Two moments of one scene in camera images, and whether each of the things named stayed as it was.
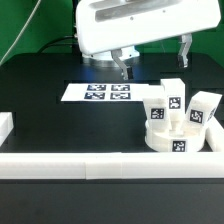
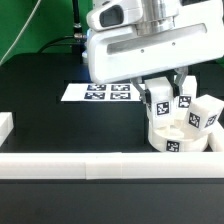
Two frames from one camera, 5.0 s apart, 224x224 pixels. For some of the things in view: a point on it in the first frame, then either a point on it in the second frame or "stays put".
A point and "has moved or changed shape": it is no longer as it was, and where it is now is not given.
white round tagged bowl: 177,141 has moved or changed shape
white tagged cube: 176,103 -> 187,94
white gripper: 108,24 -> 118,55
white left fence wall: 6,125 stays put
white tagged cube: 157,116 has moved or changed shape
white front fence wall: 111,165 stays put
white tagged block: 201,108 has moved or changed shape
